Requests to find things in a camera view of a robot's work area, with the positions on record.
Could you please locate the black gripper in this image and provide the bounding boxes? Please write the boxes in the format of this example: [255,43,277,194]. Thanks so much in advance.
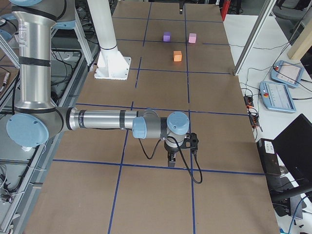
[164,142,179,167]

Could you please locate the orange foam cube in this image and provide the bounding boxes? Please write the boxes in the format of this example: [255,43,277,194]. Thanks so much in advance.
[173,51,182,62]

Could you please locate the brown paper table cover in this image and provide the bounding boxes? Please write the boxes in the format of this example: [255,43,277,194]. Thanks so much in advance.
[24,1,279,234]

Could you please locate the black power strip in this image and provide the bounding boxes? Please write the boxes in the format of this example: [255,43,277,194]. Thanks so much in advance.
[244,95,254,108]

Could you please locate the black laptop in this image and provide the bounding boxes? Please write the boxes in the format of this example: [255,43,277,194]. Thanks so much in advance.
[257,113,312,182]

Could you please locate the near blue teach pendant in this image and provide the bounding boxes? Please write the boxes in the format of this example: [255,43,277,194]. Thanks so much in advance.
[259,81,296,113]

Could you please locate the blue teach pendant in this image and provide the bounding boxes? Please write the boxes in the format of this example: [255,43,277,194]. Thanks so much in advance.
[271,60,304,88]
[259,81,296,113]

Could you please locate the purple foam cube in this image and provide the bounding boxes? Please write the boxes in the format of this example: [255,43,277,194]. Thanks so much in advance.
[163,32,171,42]

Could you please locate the pink foam cube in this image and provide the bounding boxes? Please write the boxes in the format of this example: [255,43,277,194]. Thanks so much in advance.
[188,33,197,43]

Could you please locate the far blue teach pendant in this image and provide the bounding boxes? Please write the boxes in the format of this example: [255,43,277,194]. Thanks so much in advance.
[271,60,304,88]

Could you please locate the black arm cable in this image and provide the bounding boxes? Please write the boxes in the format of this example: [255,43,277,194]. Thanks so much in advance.
[136,136,203,184]

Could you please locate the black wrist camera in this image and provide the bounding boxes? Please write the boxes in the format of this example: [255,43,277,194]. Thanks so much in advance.
[183,133,199,151]

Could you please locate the aluminium side frame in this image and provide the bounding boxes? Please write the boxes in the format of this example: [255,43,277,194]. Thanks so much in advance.
[0,0,94,234]

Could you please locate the aluminium frame post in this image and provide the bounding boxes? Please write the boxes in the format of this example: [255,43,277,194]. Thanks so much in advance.
[234,0,276,76]

